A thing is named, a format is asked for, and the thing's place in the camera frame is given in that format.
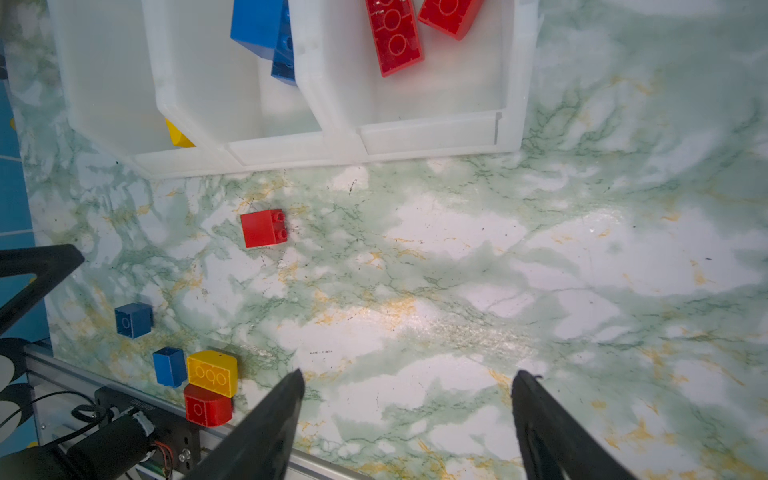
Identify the long red brick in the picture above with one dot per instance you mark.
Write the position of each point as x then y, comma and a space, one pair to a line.
395, 34

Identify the small dark blue brick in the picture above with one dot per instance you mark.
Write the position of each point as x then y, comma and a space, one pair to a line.
134, 320

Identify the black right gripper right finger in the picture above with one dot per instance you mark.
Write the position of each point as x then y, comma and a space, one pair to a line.
552, 443

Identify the left white plastic bin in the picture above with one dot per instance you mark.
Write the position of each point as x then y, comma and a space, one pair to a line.
104, 60

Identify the middle white plastic bin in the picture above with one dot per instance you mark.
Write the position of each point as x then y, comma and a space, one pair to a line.
224, 99

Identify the right white plastic bin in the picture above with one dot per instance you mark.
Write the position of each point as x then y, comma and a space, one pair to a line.
465, 97

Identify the white plastic bin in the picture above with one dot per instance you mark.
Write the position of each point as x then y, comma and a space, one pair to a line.
224, 99
465, 97
104, 60

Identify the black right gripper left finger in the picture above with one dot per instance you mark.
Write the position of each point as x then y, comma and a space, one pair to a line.
260, 446

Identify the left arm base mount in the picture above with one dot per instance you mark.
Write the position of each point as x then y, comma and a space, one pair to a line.
156, 426

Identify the blue square brick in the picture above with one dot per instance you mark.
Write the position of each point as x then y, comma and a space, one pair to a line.
255, 25

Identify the yellow long brick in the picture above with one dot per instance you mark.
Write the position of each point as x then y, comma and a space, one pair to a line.
213, 371

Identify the small red square brick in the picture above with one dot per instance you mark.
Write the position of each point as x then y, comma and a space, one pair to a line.
264, 228

